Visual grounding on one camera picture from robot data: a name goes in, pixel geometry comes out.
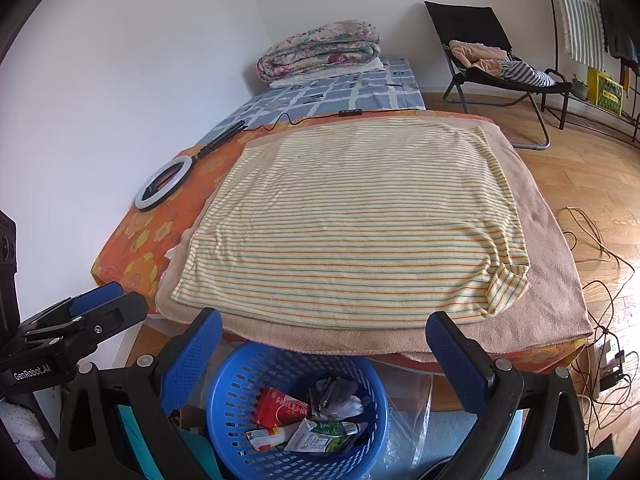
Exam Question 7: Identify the white ring light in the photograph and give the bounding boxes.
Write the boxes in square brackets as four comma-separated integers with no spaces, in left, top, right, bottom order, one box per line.
[134,155,194,211]

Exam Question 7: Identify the black folding chair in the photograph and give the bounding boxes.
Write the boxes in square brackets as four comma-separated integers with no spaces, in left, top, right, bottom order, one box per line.
[424,1,572,151]

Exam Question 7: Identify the power strip with chargers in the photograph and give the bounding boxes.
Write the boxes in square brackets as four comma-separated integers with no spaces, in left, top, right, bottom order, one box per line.
[594,340,626,393]

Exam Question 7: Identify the peach clothes on chair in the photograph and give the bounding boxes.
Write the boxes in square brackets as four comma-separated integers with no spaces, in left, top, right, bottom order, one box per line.
[448,40,508,76]

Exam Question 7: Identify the blue checked bed sheet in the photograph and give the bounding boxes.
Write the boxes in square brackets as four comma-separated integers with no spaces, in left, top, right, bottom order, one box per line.
[201,58,425,143]

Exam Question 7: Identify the dark hanging jacket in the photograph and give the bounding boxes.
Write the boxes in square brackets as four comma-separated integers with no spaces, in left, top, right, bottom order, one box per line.
[599,0,639,75]

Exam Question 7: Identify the yellow crate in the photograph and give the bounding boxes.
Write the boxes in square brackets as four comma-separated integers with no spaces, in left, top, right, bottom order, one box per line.
[587,67,624,115]

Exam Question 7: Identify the orange floral bed sheet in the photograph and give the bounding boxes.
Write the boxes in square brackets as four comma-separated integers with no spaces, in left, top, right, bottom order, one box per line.
[91,110,592,373]

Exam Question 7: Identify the red snack box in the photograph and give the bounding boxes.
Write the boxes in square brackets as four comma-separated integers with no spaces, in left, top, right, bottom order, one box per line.
[252,387,309,428]

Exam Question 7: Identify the light blue floor mat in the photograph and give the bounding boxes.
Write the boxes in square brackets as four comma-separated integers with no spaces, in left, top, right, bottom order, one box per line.
[380,406,532,480]

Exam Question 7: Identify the black metal clothes rack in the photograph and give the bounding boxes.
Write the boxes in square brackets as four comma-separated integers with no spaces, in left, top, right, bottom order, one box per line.
[549,0,639,148]

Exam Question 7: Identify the black cable inline remote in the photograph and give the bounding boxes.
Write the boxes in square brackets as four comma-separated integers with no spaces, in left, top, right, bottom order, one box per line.
[337,108,363,117]

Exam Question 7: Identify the folded floral quilt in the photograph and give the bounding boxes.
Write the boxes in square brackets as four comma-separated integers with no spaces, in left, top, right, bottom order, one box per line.
[256,20,381,82]

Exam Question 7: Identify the white plastic bag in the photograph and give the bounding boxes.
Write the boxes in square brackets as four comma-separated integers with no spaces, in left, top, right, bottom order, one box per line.
[308,376,364,422]

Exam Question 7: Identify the blue plastic waste basket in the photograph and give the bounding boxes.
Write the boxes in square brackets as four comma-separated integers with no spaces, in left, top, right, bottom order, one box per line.
[206,342,388,479]

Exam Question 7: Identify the floor cables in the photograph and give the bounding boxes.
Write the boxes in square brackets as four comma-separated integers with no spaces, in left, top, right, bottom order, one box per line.
[556,206,640,430]

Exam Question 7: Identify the white colourful long wrapper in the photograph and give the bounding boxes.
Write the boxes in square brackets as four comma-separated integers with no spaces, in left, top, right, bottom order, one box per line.
[245,422,300,452]

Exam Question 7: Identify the clear plastic sheet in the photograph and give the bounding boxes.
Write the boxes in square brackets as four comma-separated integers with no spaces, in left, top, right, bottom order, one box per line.
[368,361,433,479]

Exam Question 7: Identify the striped garment on chair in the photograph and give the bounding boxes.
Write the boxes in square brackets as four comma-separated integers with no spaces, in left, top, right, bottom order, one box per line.
[500,60,555,88]

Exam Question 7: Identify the green white milk carton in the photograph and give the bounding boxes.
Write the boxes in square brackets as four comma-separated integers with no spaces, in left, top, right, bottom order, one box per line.
[284,419,368,454]

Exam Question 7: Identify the striped yellow towel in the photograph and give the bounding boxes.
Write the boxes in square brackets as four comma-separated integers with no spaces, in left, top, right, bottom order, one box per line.
[171,117,530,330]

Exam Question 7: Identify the green striped hanging towel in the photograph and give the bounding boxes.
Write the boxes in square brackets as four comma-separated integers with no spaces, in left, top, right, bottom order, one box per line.
[559,0,605,70]

